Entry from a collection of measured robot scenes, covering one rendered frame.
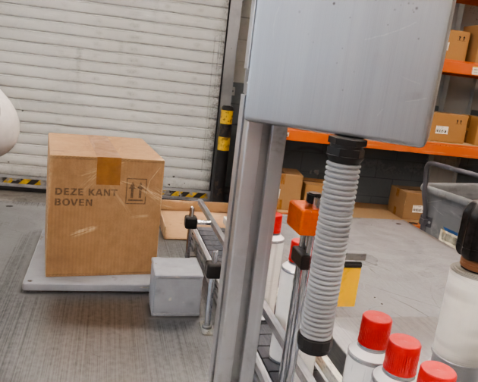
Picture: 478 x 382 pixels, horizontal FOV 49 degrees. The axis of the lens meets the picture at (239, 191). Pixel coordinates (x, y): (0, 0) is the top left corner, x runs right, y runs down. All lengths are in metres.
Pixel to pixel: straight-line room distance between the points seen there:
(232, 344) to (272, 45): 0.34
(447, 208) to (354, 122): 2.71
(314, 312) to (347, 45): 0.25
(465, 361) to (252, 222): 0.48
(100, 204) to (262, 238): 0.64
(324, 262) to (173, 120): 4.51
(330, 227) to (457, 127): 4.58
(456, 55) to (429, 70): 4.53
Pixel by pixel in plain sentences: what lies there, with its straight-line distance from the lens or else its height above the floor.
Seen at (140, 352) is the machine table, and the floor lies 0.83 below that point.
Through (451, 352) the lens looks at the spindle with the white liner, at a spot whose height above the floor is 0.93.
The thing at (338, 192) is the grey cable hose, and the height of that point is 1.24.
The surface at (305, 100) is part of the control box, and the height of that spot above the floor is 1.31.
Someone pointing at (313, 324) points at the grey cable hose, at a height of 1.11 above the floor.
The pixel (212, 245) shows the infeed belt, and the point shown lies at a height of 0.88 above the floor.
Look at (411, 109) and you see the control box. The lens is 0.48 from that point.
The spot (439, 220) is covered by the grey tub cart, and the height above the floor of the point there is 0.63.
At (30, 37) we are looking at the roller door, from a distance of 5.07.
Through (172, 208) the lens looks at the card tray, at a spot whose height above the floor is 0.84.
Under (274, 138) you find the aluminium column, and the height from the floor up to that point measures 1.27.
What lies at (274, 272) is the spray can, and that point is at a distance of 0.97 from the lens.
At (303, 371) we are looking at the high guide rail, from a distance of 0.72.
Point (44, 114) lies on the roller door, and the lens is 5.08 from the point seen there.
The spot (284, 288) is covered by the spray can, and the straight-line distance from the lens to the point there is 0.83.
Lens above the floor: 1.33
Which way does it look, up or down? 13 degrees down
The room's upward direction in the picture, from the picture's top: 7 degrees clockwise
